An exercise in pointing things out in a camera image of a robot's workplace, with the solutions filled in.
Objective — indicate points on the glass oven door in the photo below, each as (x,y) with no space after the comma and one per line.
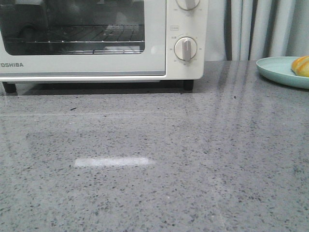
(42,14)

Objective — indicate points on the golden striped bread roll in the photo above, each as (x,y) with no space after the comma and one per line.
(300,66)

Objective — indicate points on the lower oven dial knob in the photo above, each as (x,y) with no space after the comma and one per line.
(185,48)

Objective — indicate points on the oven dial knob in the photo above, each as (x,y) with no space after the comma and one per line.
(185,48)
(187,4)

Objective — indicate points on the upper oven dial knob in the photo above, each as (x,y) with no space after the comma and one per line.
(187,4)

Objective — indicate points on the white Toshiba toaster oven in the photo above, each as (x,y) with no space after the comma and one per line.
(179,23)

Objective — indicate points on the grey pleated curtain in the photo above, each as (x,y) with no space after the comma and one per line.
(255,29)

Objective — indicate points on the light green round plate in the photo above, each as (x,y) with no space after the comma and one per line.
(279,70)

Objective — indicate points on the metal wire oven rack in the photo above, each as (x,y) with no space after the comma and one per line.
(77,40)

